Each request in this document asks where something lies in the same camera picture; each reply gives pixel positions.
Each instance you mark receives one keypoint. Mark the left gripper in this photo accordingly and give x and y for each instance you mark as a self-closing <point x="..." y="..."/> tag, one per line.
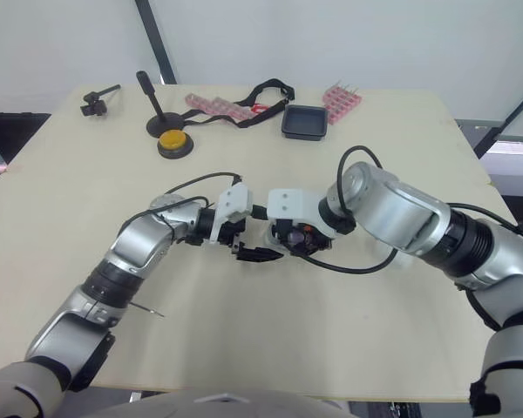
<point x="232" y="233"/>

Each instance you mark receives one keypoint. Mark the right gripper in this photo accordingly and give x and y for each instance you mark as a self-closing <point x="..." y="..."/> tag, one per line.
<point x="316" y="246"/>

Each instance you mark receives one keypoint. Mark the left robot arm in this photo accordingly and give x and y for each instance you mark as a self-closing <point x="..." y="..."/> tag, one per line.
<point x="131" y="250"/>

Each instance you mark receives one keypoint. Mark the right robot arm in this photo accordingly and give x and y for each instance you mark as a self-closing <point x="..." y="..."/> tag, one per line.
<point x="405" y="217"/>

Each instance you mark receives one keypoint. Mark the pink pack with sticks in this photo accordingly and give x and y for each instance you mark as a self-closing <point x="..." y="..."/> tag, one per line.
<point x="342" y="104"/>

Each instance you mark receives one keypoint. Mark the pink blister pack strip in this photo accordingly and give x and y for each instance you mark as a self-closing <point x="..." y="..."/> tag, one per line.
<point x="218" y="105"/>

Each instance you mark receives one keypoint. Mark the black square tray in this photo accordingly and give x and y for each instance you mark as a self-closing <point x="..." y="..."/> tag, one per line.
<point x="305" y="122"/>

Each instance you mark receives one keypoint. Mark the yellow push button black base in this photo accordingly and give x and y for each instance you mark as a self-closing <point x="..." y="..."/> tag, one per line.
<point x="174" y="141"/>

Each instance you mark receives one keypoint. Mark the black stand with round base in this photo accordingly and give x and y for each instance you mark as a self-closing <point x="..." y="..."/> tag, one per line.
<point x="163" y="124"/>

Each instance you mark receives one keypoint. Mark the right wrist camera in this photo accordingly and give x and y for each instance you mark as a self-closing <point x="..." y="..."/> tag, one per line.
<point x="292" y="202"/>

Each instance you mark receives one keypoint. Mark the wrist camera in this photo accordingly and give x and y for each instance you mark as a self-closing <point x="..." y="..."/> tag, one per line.
<point x="292" y="202"/>
<point x="233" y="200"/>

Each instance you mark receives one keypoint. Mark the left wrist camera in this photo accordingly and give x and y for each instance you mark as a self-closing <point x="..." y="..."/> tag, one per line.
<point x="233" y="200"/>

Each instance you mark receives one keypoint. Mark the small black clamp mount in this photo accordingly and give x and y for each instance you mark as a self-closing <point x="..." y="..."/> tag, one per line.
<point x="95" y="106"/>

